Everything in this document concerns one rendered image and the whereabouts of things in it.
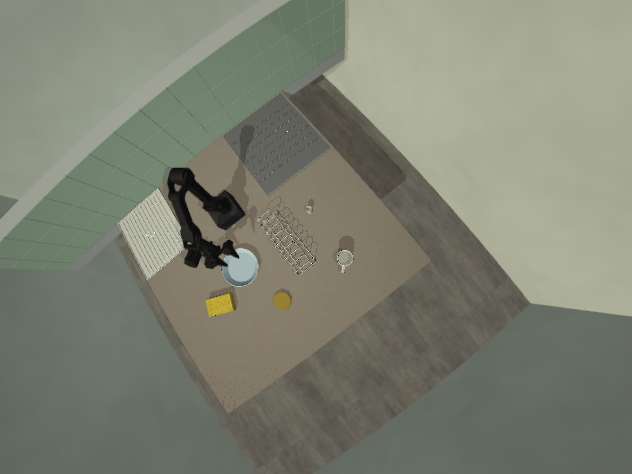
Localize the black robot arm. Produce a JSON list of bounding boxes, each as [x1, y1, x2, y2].
[[167, 168, 233, 269]]

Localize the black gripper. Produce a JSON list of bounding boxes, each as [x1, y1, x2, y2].
[[203, 240, 239, 267]]

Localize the yellow sponge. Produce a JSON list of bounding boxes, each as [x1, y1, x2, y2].
[[206, 293, 236, 317]]

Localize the beige ribbed draining mat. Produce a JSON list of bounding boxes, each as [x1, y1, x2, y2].
[[118, 188, 184, 280]]

